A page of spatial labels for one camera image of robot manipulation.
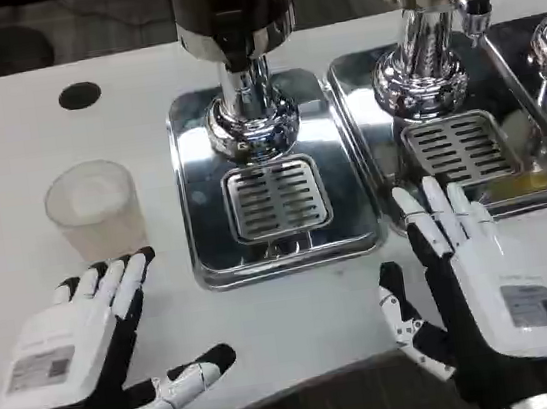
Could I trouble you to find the steel drip grid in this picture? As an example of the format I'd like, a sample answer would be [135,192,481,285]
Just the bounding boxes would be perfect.
[398,104,528,197]
[218,150,337,247]

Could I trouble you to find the clear-tank drink dispenser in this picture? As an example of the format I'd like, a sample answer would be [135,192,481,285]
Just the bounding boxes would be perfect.
[361,0,525,127]

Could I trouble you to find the clear ribbed glass cup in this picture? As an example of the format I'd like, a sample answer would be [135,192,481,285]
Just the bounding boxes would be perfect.
[39,154,151,268]

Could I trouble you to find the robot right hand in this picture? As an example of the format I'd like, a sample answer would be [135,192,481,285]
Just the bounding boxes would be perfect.
[363,160,547,409]

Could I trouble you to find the steel drip tray base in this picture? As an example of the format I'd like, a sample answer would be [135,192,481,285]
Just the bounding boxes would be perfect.
[323,24,547,245]
[477,12,547,210]
[161,59,395,295]

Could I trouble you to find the dark-tank drink dispenser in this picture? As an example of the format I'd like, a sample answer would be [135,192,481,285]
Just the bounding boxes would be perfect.
[169,0,318,175]

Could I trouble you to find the black round counter grommet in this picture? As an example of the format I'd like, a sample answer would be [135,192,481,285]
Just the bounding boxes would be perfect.
[56,79,105,114]

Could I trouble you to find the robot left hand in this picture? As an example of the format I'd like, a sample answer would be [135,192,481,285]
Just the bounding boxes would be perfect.
[0,237,245,409]

